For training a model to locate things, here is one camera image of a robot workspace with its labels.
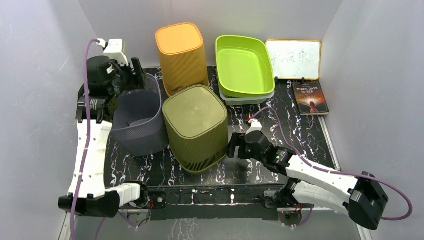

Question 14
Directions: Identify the white perforated plastic tray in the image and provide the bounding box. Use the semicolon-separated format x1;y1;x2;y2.
218;83;275;106

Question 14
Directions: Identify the olive green slatted basket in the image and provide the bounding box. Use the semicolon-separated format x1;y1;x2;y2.
162;85;229;174

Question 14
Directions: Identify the grey slatted plastic basket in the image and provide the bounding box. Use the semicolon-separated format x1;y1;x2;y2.
110;73;169;157

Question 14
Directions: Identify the orange slatted plastic basket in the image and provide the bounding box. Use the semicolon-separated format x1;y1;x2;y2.
155;22;210;97

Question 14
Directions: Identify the lime green plastic tub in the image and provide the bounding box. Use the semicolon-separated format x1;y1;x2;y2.
215;35;276;98

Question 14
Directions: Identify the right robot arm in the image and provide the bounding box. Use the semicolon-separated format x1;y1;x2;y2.
224;130;389;230

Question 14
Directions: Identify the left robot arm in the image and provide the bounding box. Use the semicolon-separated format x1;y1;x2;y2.
58;55;150;218

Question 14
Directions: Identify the dark paperback book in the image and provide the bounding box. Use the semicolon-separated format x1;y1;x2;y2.
292;80;330;116

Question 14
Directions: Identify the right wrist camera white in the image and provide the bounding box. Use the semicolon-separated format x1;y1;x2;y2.
245;118;262;135

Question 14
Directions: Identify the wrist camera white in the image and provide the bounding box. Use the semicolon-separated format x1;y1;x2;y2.
96;38;130;67
245;118;262;135

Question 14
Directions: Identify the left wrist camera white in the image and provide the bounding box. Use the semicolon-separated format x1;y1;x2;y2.
96;38;130;67

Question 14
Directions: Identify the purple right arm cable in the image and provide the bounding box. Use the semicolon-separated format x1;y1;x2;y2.
250;105;414;228

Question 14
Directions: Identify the small whiteboard orange frame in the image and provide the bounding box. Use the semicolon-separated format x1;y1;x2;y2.
265;39;322;81

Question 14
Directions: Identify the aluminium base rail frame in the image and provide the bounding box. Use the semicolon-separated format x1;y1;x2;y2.
58;187;373;240

